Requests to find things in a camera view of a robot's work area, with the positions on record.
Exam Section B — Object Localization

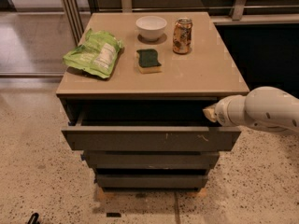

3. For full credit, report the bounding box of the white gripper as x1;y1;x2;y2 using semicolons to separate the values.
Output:
203;95;249;126

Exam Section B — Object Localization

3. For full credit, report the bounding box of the grey top drawer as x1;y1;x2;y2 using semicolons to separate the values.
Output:
62;113;241;152

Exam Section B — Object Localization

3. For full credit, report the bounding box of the grey drawer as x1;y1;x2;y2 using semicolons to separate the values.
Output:
96;175;207;189
83;150;220;170
62;113;241;152

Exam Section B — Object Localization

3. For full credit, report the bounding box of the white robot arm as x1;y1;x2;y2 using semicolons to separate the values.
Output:
203;87;299;135

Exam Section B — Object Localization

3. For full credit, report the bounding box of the grey drawer cabinet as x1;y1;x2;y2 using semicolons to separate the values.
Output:
56;12;249;191

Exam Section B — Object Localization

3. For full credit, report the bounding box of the grey middle drawer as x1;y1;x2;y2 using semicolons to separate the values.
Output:
83;150;220;170

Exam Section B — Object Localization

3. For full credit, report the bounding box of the grey bottom drawer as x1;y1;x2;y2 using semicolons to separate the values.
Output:
96;175;207;189

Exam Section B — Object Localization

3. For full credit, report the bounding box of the green yellow sponge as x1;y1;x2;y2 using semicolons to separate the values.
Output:
136;49;162;74

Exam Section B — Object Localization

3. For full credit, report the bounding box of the orange drink can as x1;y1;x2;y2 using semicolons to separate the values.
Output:
173;18;192;54

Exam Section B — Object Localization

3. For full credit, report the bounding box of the white bowl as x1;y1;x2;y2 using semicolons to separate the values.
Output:
135;16;167;41

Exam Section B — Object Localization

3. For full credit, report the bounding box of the green chip bag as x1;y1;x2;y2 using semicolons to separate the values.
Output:
63;29;123;78

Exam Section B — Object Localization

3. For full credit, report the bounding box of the black floor marker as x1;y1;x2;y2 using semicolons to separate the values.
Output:
107;212;121;217

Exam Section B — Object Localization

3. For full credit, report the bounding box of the black object bottom left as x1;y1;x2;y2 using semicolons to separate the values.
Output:
27;213;40;224

